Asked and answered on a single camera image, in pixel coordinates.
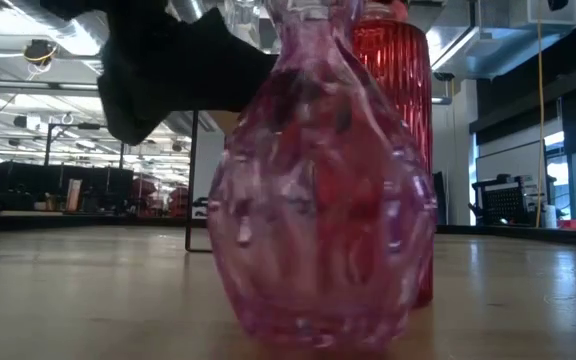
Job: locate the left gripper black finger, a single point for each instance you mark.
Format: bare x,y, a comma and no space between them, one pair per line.
223,65

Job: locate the clear glass tall vase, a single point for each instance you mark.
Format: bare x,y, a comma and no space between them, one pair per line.
245,22

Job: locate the red ribbed cylinder vase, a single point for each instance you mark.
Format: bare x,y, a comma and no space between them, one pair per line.
403,60

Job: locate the pink wavy glass vase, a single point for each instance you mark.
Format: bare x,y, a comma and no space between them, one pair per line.
323,225

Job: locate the black background robot arm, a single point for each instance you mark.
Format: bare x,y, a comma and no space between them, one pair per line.
201,206

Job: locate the long ceiling light strip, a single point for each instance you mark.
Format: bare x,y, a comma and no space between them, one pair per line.
28,87

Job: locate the red tool cart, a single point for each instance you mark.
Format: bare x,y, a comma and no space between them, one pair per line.
179,202
144,197

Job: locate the peach paper bag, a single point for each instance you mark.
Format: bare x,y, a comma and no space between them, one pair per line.
74,195

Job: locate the black desk row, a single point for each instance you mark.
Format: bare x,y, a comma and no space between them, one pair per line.
18,190

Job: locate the short ceiling light strip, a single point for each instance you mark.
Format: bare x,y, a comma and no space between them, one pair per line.
443,99

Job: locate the black standing panel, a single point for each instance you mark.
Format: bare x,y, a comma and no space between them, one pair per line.
442,200

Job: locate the white paper roll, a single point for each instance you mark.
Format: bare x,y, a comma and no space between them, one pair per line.
550,217

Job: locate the red flat box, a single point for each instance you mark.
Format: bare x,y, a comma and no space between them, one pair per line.
573,223

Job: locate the black overhead gantry frame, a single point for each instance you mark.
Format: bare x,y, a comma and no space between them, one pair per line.
48,145

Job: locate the wooden shelf black metal frame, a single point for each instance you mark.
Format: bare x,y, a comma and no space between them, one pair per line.
191,200

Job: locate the black table edge rail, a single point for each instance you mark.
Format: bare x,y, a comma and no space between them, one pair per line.
143,223

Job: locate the black security camera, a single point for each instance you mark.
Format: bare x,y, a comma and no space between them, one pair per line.
445,76

